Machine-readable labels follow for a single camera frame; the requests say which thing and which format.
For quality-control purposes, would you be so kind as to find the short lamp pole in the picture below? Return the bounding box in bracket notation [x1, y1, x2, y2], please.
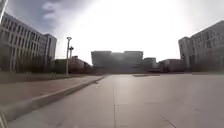
[68, 45, 75, 60]

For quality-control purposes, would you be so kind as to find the grey building with window grid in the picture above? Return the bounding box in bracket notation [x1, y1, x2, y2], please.
[177, 19, 224, 72]

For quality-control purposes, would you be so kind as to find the low dark building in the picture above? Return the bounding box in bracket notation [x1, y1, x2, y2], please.
[156, 58, 188, 73]

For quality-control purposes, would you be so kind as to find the grey concrete kerb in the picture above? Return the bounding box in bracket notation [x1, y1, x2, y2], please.
[0, 75, 108, 122]

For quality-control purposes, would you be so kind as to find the wide grey block building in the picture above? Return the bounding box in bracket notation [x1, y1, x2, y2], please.
[90, 50, 157, 74]

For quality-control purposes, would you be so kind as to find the tall lamp pole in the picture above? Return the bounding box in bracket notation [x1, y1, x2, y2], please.
[64, 36, 73, 77]

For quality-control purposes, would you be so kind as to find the low reddish building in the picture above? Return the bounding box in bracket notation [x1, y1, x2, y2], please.
[54, 55, 93, 74]

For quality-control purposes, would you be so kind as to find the reddish raised paved strip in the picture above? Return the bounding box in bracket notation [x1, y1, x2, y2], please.
[0, 75, 104, 108]

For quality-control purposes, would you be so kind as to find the grey concrete paved plaza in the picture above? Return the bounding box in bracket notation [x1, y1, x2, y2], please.
[7, 73, 224, 128]

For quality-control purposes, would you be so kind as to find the large grey multi-storey building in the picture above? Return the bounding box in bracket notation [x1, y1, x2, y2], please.
[0, 11, 58, 74]

